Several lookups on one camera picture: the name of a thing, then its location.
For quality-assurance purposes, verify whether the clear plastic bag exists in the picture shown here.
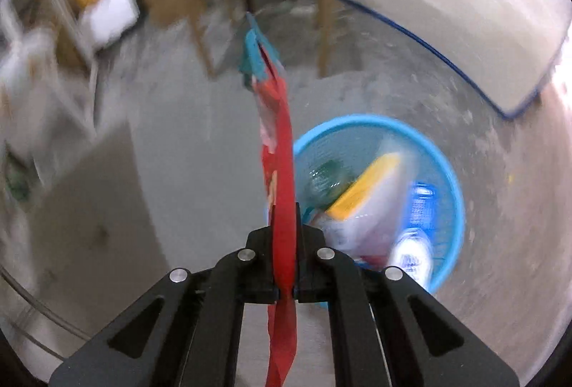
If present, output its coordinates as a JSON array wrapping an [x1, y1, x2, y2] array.
[[319, 208, 396, 270]]

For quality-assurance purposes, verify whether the red snack bag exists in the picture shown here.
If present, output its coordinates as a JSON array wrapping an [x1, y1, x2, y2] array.
[[239, 11, 299, 387]]

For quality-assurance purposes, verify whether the white sheet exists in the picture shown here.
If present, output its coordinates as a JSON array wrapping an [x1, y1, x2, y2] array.
[[80, 0, 142, 50]]

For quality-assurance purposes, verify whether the white mattress with blue edge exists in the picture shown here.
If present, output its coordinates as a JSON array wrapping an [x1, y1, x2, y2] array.
[[331, 0, 571, 120]]

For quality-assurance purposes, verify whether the grey frame shelf table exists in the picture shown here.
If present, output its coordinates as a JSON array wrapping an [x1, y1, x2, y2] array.
[[0, 0, 102, 138]]

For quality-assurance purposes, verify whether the blue white packet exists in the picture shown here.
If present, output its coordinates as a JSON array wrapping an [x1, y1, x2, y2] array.
[[391, 183, 437, 286]]

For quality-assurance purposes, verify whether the white yellow cardboard box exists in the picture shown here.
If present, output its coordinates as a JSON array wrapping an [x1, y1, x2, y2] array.
[[324, 152, 407, 236]]

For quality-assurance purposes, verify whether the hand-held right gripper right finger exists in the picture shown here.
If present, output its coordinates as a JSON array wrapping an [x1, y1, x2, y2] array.
[[292, 224, 522, 387]]

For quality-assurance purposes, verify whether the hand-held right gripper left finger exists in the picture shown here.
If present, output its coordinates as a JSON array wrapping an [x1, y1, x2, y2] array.
[[48, 227, 280, 387]]

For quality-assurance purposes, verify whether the green plastic bottle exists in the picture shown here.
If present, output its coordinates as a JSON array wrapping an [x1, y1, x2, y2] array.
[[308, 159, 358, 205]]

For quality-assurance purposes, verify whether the blue mesh waste basket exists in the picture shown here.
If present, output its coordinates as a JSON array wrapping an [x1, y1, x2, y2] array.
[[292, 114, 465, 310]]

